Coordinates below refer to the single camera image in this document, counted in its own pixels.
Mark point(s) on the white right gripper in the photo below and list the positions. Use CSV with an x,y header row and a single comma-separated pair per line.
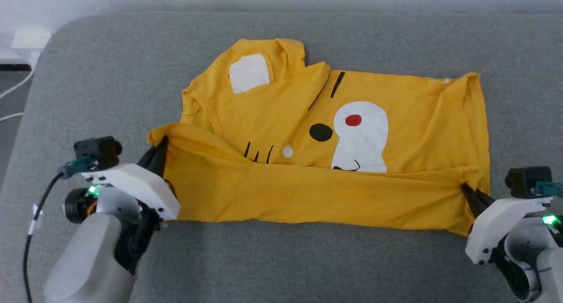
x,y
497,226

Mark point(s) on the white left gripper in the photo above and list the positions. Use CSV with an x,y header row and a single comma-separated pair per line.
x,y
140,186

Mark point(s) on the yellow bear face t-shirt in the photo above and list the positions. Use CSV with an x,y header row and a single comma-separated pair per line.
x,y
281,193

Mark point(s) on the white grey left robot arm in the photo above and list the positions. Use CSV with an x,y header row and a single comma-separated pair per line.
x,y
92,259

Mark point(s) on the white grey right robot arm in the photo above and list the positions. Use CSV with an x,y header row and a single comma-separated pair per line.
x,y
536,263

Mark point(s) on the white box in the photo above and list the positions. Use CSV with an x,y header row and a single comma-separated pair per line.
x,y
31,38

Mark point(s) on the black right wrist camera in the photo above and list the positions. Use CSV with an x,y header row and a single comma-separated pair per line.
x,y
523,180

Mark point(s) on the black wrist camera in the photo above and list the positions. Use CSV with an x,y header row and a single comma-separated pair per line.
x,y
523,180
99,150

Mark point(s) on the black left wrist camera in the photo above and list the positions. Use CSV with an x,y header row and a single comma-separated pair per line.
x,y
99,150

